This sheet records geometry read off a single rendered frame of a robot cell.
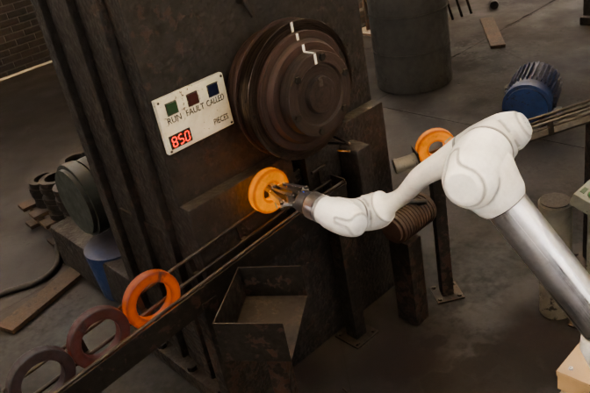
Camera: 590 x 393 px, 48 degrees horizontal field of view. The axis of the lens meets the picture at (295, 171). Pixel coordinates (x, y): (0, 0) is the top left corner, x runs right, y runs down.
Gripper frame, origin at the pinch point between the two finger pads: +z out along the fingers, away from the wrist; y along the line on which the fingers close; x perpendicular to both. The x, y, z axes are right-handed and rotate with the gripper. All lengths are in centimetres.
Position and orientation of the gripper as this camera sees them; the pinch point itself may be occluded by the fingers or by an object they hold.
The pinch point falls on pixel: (268, 186)
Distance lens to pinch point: 225.9
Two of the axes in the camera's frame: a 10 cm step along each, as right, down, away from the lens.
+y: 7.1, -4.3, 5.6
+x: -1.4, -8.6, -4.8
